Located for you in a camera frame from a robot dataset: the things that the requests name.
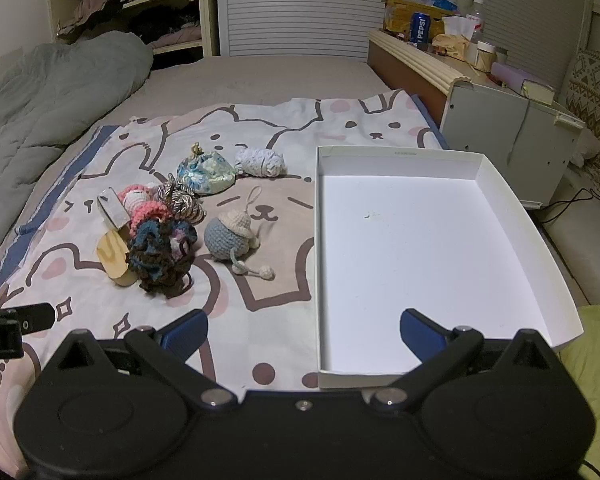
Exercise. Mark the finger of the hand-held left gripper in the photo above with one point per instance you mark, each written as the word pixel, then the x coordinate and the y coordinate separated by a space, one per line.
pixel 37 317

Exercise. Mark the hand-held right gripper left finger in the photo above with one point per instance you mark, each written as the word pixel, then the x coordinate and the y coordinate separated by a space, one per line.
pixel 185 334

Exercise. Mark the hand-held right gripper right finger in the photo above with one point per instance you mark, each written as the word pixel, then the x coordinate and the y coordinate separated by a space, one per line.
pixel 420 334

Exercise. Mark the white shallow cardboard box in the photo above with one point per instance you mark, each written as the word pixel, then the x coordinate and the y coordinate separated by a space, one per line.
pixel 420 240

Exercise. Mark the grey crochet doll with hat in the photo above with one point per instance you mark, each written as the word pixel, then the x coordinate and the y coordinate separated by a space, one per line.
pixel 225 240

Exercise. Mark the pink crochet octopus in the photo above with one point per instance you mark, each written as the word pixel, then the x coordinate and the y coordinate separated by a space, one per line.
pixel 136 200

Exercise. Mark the dark multicolour crochet scrunchie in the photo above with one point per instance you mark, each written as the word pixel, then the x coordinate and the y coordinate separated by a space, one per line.
pixel 160 255

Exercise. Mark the tan wooden comb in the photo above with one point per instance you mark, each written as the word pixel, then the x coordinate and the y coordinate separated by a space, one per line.
pixel 112 256

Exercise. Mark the small grey box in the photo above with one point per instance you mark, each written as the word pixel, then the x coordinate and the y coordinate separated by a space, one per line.
pixel 112 207

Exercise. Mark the blue floral fabric pouch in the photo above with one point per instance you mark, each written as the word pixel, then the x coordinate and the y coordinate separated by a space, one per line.
pixel 205 175

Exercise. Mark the yellow green cloth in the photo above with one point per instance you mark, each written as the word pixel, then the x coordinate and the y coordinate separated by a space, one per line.
pixel 597 360

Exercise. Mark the beige leather seat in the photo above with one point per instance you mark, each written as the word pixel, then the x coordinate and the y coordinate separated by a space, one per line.
pixel 585 255

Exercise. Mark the white crochet piece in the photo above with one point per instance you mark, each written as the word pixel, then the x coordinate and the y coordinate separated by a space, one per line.
pixel 260 161

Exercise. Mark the grey duvet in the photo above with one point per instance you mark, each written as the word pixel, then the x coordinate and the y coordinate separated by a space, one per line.
pixel 40 100

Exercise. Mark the headboard storage cabinet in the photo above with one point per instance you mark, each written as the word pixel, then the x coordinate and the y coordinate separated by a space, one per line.
pixel 485 125

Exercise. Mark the printed blanket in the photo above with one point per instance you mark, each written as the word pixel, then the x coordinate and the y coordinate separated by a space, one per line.
pixel 280 125

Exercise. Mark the beige bed mattress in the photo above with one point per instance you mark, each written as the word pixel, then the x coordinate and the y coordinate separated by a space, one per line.
pixel 260 80

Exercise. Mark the thick dark book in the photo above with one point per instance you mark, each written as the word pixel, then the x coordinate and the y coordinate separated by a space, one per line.
pixel 539 92

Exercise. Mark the purple book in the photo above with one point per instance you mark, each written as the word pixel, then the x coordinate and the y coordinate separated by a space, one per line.
pixel 510 76

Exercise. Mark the white lidded jar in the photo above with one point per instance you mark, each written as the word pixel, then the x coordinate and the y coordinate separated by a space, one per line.
pixel 485 57

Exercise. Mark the crumpled beige bag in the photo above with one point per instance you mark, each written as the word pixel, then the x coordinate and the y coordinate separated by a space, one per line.
pixel 450 46

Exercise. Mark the small glass jar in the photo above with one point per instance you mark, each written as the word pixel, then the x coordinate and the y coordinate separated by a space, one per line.
pixel 502 56

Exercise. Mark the pale pink folded cloth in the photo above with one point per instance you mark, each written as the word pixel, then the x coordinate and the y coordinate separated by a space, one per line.
pixel 180 36

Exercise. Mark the pink crumpled clothes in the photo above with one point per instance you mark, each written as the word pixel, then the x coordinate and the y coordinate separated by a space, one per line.
pixel 87 10

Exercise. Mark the blue soda can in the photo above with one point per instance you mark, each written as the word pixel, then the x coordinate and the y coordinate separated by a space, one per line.
pixel 420 27

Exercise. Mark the white tissue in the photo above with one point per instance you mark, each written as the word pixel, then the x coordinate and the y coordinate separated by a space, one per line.
pixel 457 27

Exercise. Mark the dark clothes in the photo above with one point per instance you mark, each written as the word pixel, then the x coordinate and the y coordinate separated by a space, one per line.
pixel 165 22

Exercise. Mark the clear plastic bottle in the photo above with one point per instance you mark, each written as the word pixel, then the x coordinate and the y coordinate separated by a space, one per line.
pixel 476 15

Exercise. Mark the cream open shelf unit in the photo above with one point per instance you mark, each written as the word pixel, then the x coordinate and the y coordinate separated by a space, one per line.
pixel 207 10

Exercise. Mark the blue packet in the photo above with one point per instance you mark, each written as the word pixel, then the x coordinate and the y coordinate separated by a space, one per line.
pixel 442 4

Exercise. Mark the white louvered closet door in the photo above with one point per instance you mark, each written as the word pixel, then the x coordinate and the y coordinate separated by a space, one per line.
pixel 330 5
pixel 525 10

